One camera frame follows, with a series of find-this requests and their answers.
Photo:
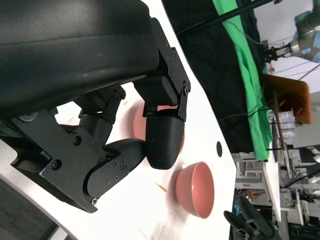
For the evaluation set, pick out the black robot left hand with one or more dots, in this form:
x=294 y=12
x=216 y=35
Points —
x=75 y=50

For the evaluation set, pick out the clear plastic drawer box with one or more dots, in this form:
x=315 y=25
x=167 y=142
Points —
x=287 y=125

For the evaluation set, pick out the green cloth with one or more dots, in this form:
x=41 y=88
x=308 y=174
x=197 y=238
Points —
x=252 y=87

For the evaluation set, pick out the orange brown chair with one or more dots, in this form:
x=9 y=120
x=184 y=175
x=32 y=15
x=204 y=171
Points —
x=292 y=97

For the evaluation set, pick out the blue grey background robot arm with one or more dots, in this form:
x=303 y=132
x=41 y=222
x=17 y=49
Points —
x=305 y=32

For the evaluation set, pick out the black round table grommet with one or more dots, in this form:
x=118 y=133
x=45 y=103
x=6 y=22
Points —
x=219 y=149

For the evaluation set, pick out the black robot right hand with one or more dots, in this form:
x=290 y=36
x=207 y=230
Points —
x=252 y=225

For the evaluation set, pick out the black backdrop cloth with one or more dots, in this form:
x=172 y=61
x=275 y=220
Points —
x=212 y=75

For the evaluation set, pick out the pink plastic bowl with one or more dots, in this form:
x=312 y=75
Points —
x=138 y=125
x=197 y=190

